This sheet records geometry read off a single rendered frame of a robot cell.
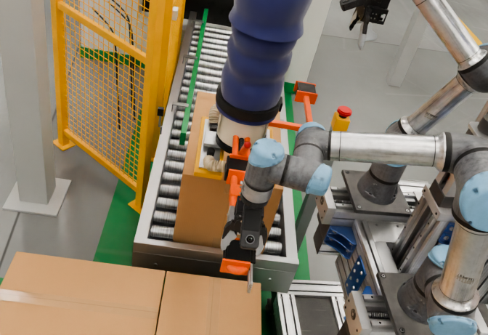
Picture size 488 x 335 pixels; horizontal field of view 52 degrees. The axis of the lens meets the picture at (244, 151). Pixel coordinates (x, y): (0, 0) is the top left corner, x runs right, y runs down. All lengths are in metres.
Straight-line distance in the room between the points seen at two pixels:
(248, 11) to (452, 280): 0.90
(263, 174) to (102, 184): 2.19
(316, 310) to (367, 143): 1.48
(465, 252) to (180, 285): 1.19
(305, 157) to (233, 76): 0.55
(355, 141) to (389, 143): 0.08
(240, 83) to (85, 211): 1.70
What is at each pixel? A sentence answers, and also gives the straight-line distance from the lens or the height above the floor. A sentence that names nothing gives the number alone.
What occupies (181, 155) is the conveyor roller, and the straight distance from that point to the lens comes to 2.67.
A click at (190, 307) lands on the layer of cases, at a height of 0.54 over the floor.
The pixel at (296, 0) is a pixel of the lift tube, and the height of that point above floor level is 1.73.
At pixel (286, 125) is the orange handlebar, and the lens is 1.87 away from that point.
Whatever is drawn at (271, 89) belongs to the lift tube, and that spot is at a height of 1.42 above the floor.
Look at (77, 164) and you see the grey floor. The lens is 3.40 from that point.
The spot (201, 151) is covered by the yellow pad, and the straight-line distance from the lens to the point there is 1.83.
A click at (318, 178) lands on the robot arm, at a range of 1.15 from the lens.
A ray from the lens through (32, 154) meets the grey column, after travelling 2.89.
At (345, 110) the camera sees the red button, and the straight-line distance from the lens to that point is 2.39.
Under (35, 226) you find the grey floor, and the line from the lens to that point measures 3.05.
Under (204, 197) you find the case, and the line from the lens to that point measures 2.03.
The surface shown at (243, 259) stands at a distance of 1.35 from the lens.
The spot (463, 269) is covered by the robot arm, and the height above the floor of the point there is 1.40.
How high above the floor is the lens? 2.26
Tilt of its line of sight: 38 degrees down
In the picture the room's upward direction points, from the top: 14 degrees clockwise
